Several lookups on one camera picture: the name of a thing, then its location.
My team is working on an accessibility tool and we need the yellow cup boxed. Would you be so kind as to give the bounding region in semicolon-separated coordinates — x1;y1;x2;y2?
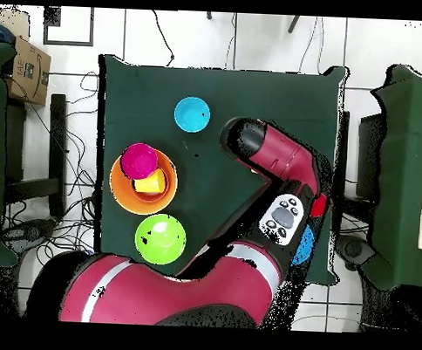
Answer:
132;167;167;195

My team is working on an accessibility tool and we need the small light blue bowl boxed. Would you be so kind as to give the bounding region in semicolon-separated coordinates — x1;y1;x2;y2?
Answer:
173;95;213;134

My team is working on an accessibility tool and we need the small orange-red bowl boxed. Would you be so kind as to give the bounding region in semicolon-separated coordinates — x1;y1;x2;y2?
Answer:
130;166;171;204

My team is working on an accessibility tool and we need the small magenta bowl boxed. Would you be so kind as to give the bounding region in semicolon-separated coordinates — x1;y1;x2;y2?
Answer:
119;141;160;182

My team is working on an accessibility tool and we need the large orange-yellow bowl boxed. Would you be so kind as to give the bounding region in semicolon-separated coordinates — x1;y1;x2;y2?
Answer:
107;144;180;217

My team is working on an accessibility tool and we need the red cup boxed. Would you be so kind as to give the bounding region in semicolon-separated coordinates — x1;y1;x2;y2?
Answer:
310;193;329;218

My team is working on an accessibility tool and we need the large blue bowl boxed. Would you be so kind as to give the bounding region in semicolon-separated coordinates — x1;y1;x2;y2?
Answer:
291;223;317;267

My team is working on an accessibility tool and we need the large green bowl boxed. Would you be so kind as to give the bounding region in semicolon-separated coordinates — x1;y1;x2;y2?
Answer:
133;212;188;266

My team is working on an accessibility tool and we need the dark green tablecloth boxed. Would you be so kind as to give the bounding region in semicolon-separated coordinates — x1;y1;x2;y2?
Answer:
89;53;351;287

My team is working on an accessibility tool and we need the black metal stand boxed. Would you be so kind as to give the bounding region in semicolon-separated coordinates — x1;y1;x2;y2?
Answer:
2;91;71;219

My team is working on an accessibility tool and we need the cardboard box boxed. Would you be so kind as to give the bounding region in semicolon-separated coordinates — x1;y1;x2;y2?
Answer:
0;10;54;106

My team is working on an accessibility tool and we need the black cable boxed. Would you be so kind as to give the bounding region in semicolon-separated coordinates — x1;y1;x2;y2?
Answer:
147;9;178;69

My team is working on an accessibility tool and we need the tangle of black cables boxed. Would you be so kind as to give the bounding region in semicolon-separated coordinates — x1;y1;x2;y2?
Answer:
0;67;103;276

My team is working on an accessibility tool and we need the black square frame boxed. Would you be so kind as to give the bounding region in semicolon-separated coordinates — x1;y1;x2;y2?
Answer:
42;4;96;48

